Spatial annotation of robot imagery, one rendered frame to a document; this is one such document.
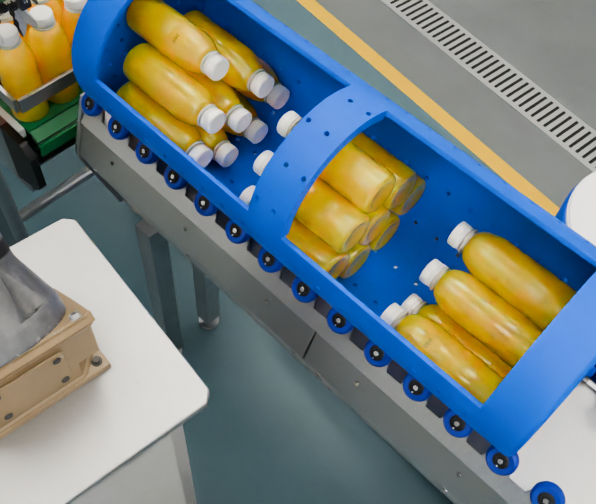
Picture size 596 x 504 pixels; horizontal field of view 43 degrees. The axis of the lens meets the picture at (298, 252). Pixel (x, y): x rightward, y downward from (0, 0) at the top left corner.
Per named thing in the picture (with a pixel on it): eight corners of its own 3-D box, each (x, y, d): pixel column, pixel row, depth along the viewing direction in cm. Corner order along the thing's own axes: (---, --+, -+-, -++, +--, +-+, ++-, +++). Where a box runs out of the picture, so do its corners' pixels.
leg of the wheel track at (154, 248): (171, 364, 211) (148, 240, 159) (157, 351, 213) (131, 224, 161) (186, 351, 214) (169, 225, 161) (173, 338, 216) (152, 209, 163)
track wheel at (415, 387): (436, 387, 106) (441, 384, 108) (412, 366, 107) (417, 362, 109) (418, 409, 108) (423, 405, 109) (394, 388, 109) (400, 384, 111)
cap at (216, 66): (225, 57, 117) (233, 62, 116) (212, 78, 118) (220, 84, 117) (212, 49, 113) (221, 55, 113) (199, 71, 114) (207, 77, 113)
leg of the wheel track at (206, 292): (208, 333, 217) (198, 204, 165) (194, 320, 219) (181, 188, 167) (223, 321, 220) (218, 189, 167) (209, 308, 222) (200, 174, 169)
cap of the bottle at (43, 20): (49, 30, 128) (46, 21, 126) (27, 25, 128) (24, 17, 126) (58, 15, 130) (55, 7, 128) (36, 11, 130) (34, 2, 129)
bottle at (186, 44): (164, 0, 124) (236, 52, 118) (142, 35, 125) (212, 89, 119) (139, -16, 118) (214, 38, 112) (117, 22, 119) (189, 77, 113)
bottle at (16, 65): (56, 113, 140) (36, 41, 126) (23, 129, 138) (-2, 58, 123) (38, 91, 143) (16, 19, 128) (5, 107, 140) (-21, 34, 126)
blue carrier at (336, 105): (488, 482, 104) (551, 419, 79) (91, 130, 133) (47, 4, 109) (601, 345, 114) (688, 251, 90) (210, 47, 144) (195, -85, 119)
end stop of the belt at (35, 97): (23, 113, 133) (19, 101, 130) (20, 111, 133) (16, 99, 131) (193, 13, 150) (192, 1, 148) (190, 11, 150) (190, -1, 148)
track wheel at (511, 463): (523, 462, 101) (527, 457, 102) (496, 439, 102) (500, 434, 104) (503, 484, 103) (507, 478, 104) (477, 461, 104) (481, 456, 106)
